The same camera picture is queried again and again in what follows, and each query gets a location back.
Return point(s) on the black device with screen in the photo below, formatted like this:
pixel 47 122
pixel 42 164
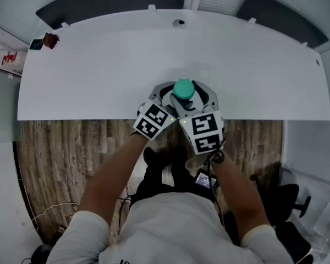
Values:
pixel 204 181

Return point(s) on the person's right forearm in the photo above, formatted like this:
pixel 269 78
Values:
pixel 240 197

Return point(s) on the white partition clip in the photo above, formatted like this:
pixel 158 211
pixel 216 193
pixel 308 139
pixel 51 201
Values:
pixel 151 8
pixel 252 21
pixel 304 44
pixel 65 25

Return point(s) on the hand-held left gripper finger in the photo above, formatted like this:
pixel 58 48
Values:
pixel 156 89

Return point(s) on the person's black trousers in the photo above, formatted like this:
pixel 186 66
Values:
pixel 159 188

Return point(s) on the person's left forearm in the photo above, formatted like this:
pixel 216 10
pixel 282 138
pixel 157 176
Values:
pixel 110 180

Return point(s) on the dark grey desk partition panel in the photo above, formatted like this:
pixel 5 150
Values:
pixel 283 19
pixel 112 1

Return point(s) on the person's white shirt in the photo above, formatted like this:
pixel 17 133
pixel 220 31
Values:
pixel 170 230

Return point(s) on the brown wallet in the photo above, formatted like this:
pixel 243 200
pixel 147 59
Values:
pixel 50 40

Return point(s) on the person's black shoe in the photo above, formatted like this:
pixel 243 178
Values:
pixel 179 157
pixel 152 158

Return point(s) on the black office chair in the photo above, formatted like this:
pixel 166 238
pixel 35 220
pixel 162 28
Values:
pixel 288 199

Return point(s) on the person's left black shoe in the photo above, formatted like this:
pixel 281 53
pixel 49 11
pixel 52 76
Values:
pixel 152 158

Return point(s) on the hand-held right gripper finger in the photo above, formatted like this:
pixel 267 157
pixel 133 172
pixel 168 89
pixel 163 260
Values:
pixel 181 110
pixel 209 96

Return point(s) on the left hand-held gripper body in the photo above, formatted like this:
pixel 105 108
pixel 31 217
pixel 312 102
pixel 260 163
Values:
pixel 152 121

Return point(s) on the black bag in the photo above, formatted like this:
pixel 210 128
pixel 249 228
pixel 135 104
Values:
pixel 294 243

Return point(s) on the person's right black shoe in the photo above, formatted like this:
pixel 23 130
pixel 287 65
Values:
pixel 179 157

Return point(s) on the green plastic bottle cap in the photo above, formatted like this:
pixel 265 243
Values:
pixel 182 89

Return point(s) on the black phone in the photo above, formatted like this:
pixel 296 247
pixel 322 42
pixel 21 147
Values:
pixel 36 44

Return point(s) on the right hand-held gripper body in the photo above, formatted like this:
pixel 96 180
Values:
pixel 204 132

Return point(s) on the red sticker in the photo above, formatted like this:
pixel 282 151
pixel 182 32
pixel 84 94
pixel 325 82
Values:
pixel 9 58

